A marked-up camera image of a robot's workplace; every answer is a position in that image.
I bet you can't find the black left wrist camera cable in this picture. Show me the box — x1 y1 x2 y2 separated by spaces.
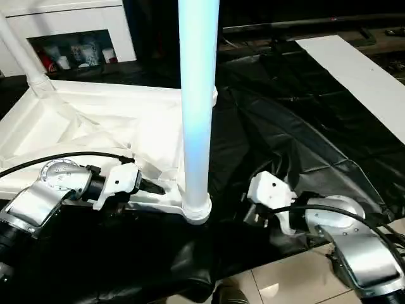
0 151 135 178

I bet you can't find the white plastic table top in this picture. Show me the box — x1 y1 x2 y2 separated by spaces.
0 79 219 225

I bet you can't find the white display cabinet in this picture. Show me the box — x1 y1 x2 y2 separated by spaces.
0 0 137 77

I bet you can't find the black work mat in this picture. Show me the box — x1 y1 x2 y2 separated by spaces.
0 37 405 304

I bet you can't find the white blue patterned jar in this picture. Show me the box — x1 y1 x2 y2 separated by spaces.
80 44 99 66

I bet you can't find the red bottle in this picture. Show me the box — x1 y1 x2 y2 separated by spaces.
39 52 56 72

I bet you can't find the black cabinet with gold label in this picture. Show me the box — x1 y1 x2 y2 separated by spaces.
123 0 405 32

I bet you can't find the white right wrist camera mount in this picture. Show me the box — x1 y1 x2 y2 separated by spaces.
246 170 298 236

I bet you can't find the white flat board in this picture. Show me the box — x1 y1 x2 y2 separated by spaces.
296 34 405 143

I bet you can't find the dark robot right foot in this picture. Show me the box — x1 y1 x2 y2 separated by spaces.
211 278 251 304

